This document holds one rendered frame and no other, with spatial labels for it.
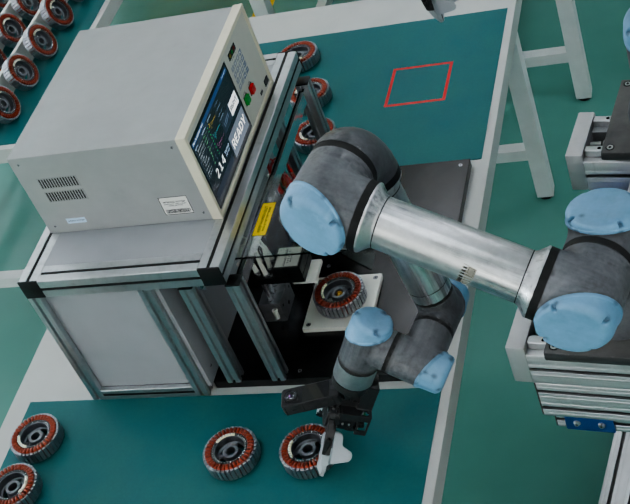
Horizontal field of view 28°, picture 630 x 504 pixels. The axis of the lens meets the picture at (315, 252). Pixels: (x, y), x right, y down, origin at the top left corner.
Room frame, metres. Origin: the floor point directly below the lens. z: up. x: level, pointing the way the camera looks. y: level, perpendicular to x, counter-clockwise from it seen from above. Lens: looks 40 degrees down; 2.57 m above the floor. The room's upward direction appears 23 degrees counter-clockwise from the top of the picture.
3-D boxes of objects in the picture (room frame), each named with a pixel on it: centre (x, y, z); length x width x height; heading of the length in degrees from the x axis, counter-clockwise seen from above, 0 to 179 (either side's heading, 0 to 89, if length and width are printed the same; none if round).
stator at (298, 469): (1.62, 0.16, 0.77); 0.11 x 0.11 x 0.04
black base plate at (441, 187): (2.07, -0.06, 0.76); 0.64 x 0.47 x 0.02; 152
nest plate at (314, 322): (1.96, -0.01, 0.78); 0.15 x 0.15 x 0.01; 62
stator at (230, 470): (1.69, 0.30, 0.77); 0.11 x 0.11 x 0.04
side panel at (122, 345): (1.96, 0.44, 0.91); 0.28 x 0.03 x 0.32; 62
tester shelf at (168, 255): (2.22, 0.21, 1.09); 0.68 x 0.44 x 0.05; 152
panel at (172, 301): (2.19, 0.16, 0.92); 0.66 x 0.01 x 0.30; 152
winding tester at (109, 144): (2.23, 0.21, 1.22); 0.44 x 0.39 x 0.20; 152
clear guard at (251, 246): (1.94, 0.00, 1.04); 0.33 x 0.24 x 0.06; 62
